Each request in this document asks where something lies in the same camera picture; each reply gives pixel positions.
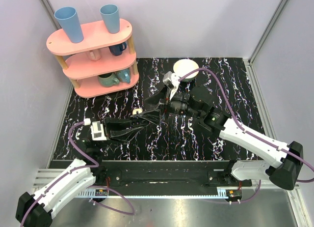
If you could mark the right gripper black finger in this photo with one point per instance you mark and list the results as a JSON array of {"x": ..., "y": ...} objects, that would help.
[
  {"x": 157, "y": 100},
  {"x": 153, "y": 116}
]

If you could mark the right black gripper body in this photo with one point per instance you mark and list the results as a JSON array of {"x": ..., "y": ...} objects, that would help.
[{"x": 177, "y": 104}]

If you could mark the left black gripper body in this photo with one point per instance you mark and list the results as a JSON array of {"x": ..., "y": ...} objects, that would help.
[{"x": 107, "y": 128}]

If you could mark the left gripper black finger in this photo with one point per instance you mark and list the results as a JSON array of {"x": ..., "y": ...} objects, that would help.
[
  {"x": 125, "y": 135},
  {"x": 122, "y": 124}
]

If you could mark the white earbud charging case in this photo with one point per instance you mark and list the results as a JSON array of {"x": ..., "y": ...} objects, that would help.
[{"x": 137, "y": 111}]

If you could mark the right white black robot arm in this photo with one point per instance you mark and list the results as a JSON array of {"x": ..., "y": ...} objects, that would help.
[{"x": 281, "y": 162}]

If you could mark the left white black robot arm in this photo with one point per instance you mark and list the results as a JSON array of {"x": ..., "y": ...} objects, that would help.
[{"x": 40, "y": 208}]

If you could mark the light blue butterfly mug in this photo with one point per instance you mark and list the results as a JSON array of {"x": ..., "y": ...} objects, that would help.
[{"x": 124, "y": 75}]

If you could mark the cream white bowl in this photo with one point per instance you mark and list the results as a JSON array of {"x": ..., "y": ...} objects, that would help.
[{"x": 184, "y": 66}]

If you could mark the green glazed mug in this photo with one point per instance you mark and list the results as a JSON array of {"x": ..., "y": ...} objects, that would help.
[{"x": 108, "y": 79}]

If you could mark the black marble pattern mat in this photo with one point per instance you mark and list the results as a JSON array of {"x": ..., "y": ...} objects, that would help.
[{"x": 178, "y": 137}]

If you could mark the pink three-tier shelf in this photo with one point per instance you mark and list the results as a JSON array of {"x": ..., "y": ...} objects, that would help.
[{"x": 81, "y": 71}]

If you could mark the dark blue mug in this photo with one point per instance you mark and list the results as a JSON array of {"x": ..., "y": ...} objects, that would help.
[{"x": 118, "y": 49}]

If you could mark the pink mug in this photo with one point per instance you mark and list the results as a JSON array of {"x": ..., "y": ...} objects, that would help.
[{"x": 94, "y": 55}]

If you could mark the right light blue tumbler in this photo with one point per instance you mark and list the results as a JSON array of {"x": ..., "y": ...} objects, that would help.
[{"x": 111, "y": 18}]

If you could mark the light blue tumbler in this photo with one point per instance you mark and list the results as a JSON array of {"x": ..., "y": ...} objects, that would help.
[
  {"x": 111, "y": 18},
  {"x": 68, "y": 19}
]

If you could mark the left light blue tumbler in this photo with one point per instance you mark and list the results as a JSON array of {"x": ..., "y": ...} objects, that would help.
[{"x": 68, "y": 19}]

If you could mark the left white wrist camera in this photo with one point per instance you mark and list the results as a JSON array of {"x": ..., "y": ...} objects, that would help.
[{"x": 97, "y": 131}]

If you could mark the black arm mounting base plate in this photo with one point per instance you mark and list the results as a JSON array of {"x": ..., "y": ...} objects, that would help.
[{"x": 205, "y": 173}]

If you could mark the slotted white cable duct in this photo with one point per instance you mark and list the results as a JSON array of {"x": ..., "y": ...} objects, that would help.
[{"x": 215, "y": 193}]

